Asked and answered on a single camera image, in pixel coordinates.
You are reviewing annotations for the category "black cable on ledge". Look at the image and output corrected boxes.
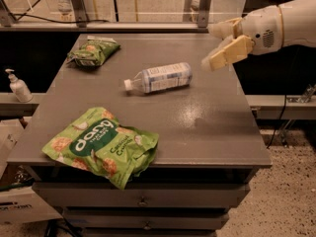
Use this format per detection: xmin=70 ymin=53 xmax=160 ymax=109
xmin=12 ymin=0 xmax=111 ymax=24

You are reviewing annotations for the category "grey drawer cabinet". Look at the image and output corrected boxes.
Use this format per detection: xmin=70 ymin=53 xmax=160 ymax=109
xmin=9 ymin=34 xmax=271 ymax=237

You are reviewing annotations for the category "grey metal railing frame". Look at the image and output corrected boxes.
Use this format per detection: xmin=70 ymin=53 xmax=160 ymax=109
xmin=0 ymin=0 xmax=245 ymax=34

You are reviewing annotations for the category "white pump dispenser bottle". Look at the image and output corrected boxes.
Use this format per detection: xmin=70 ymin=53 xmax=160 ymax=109
xmin=5 ymin=68 xmax=33 ymax=103

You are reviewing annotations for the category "black cable on floor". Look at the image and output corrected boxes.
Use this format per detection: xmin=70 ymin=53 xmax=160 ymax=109
xmin=266 ymin=96 xmax=289 ymax=150

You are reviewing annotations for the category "top grey drawer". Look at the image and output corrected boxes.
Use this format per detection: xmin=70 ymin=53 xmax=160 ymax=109
xmin=33 ymin=182 xmax=250 ymax=208

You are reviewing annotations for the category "small green chips bag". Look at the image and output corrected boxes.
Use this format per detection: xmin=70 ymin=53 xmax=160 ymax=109
xmin=67 ymin=36 xmax=120 ymax=67

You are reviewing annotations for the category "clear blue plastic water bottle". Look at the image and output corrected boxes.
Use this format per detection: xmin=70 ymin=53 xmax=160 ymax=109
xmin=123 ymin=62 xmax=193 ymax=94

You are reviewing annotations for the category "large green Dang chips bag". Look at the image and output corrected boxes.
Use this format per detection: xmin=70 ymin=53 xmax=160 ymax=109
xmin=42 ymin=107 xmax=159 ymax=190

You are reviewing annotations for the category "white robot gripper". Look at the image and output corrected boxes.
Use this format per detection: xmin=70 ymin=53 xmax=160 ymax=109
xmin=201 ymin=6 xmax=283 ymax=71

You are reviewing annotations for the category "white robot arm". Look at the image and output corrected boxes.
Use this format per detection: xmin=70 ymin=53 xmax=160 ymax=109
xmin=201 ymin=0 xmax=316 ymax=71

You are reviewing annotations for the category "white cardboard box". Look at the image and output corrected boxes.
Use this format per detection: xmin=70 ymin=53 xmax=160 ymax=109
xmin=0 ymin=119 xmax=61 ymax=224

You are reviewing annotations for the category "grey drawer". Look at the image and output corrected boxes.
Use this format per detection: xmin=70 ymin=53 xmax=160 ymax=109
xmin=33 ymin=182 xmax=250 ymax=208
xmin=63 ymin=208 xmax=229 ymax=230

